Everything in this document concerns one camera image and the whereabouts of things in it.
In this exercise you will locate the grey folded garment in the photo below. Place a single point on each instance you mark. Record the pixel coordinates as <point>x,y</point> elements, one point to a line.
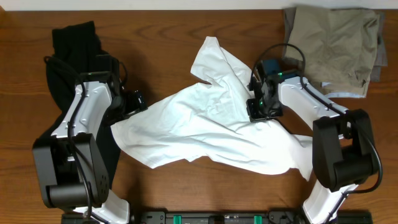
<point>381,57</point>

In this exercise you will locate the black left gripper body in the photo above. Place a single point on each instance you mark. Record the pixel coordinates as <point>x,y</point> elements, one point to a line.
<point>127,105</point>

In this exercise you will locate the black garment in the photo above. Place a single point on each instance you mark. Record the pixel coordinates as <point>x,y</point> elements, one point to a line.
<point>78,46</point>

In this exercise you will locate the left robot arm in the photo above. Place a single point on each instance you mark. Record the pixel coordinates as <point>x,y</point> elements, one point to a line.
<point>77,160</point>

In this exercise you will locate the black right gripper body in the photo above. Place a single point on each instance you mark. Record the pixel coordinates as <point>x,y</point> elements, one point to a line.
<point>262,109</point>

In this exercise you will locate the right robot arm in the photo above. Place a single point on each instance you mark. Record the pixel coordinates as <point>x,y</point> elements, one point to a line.
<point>344,158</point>

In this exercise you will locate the khaki folded shorts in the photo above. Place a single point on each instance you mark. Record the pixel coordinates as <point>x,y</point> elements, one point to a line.
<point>339,47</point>

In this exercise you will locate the white t-shirt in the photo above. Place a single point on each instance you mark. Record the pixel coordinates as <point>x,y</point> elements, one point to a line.
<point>210,119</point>

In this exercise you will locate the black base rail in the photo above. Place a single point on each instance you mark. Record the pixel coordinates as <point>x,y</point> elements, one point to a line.
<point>217,217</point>

